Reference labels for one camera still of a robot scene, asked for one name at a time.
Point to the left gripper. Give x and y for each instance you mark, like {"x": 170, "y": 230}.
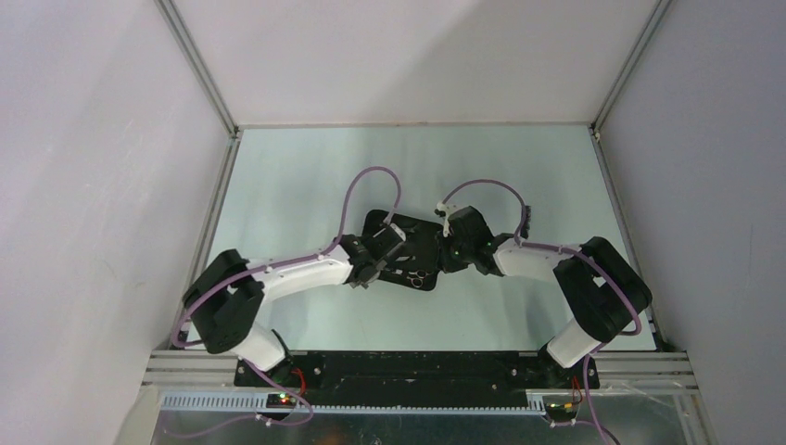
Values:
{"x": 363, "y": 285}

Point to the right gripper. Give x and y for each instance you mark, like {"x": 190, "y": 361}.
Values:
{"x": 444, "y": 262}

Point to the black zip tool case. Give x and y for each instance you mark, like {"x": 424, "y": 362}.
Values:
{"x": 419, "y": 252}

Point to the silver cutting scissors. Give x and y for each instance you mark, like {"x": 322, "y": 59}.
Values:
{"x": 413, "y": 279}

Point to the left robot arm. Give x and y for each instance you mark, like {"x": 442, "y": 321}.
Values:
{"x": 223, "y": 303}

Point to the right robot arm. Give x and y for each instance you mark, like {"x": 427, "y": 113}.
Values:
{"x": 604, "y": 294}

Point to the black comb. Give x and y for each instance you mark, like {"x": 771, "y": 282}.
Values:
{"x": 526, "y": 225}

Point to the left controller board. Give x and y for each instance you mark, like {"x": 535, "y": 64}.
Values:
{"x": 282, "y": 400}

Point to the controller board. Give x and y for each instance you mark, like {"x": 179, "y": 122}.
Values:
{"x": 568, "y": 409}
{"x": 282, "y": 400}

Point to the right controller board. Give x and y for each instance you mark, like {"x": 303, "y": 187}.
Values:
{"x": 568, "y": 409}

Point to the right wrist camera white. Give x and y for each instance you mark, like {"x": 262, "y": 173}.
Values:
{"x": 444, "y": 210}

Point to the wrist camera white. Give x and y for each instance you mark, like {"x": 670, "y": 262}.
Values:
{"x": 392, "y": 234}
{"x": 444, "y": 210}

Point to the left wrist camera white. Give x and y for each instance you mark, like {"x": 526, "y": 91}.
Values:
{"x": 392, "y": 234}

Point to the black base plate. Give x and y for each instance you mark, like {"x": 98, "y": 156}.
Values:
{"x": 427, "y": 379}

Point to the aluminium front rail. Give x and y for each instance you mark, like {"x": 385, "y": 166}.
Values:
{"x": 191, "y": 380}

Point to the aluminium corner frame post right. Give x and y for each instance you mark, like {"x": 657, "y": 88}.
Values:
{"x": 651, "y": 26}

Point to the aluminium corner frame post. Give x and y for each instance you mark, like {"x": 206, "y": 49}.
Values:
{"x": 651, "y": 26}
{"x": 182, "y": 36}

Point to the aluminium corner frame post left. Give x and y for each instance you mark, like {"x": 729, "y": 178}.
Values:
{"x": 182, "y": 36}

